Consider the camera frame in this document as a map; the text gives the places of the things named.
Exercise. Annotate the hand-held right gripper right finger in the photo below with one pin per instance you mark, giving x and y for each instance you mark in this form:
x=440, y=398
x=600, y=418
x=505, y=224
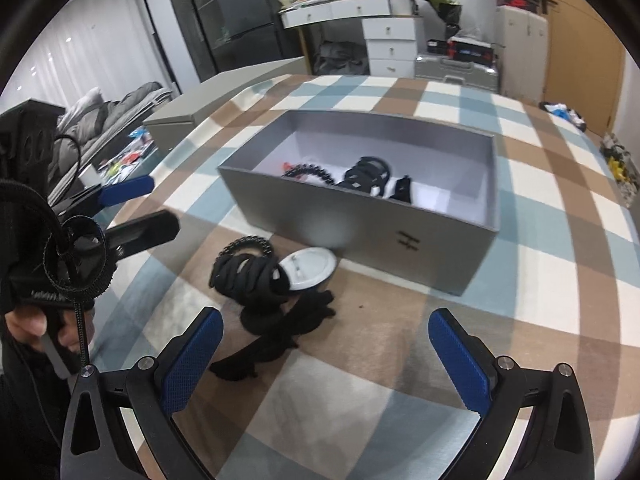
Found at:
x=460, y=365

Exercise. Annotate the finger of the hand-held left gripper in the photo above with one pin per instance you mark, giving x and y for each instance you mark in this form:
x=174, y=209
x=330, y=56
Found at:
x=145, y=232
x=125, y=191

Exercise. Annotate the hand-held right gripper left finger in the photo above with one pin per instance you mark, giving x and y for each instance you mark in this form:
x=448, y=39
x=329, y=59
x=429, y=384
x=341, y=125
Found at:
x=192, y=360

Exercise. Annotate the black hair claw clip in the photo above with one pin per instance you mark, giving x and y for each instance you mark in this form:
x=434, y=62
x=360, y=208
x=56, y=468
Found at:
x=367, y=175
x=250, y=277

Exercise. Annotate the black scrunchie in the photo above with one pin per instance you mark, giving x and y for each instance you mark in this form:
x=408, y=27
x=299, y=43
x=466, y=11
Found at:
x=300, y=320

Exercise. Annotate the grey cardboard box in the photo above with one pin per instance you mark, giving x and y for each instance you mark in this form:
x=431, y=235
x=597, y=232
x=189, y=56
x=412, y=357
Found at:
x=360, y=225

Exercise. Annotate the black hair bow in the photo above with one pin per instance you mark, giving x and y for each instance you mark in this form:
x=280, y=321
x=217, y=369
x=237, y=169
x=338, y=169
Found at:
x=402, y=190

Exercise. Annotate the person's left forearm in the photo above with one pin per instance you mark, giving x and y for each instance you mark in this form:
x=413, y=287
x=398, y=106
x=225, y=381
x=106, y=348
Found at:
x=30, y=420

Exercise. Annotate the person's left hand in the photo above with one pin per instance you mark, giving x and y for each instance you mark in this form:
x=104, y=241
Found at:
x=27, y=330

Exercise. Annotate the colourful floor clutter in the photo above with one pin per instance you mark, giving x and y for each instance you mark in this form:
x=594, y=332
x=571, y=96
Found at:
x=127, y=152

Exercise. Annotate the grey bedding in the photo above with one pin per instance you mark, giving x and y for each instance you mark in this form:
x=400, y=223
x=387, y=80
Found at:
x=115, y=112

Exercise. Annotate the grey cabinet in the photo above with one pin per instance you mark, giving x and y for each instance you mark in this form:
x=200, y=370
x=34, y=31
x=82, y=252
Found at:
x=225, y=95

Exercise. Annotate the white curtain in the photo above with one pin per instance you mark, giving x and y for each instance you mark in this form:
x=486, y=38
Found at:
x=95, y=45

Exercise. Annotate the checked tablecloth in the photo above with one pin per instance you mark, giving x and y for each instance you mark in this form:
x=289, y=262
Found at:
x=525, y=210

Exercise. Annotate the glass door cabinet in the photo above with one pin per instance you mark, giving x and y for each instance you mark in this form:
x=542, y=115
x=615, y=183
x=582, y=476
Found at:
x=187, y=15

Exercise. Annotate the dark grey fridge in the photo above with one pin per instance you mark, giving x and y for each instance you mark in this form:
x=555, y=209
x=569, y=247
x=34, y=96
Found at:
x=245, y=0

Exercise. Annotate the dark bag under desk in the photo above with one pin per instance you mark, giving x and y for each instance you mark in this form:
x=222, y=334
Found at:
x=342, y=57

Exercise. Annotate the yellow toys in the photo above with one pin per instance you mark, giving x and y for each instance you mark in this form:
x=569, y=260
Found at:
x=620, y=165

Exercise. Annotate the clothes on floor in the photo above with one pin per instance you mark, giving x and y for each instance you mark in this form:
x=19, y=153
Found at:
x=562, y=112

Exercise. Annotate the white desk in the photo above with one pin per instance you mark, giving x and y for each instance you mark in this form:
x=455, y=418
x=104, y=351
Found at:
x=345, y=7

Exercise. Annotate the silver suitcase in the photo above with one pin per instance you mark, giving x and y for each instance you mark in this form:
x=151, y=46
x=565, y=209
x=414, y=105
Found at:
x=457, y=75

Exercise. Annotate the white drawer unit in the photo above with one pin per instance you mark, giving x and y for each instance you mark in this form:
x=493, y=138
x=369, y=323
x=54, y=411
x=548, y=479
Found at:
x=390, y=45

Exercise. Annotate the red black box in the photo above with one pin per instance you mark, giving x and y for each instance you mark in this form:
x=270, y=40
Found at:
x=472, y=50

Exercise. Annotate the wooden door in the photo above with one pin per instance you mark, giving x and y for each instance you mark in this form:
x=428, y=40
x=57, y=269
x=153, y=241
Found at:
x=580, y=45

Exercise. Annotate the green black wrapped bouquet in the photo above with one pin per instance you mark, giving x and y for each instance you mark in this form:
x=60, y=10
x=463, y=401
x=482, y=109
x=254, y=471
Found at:
x=442, y=10

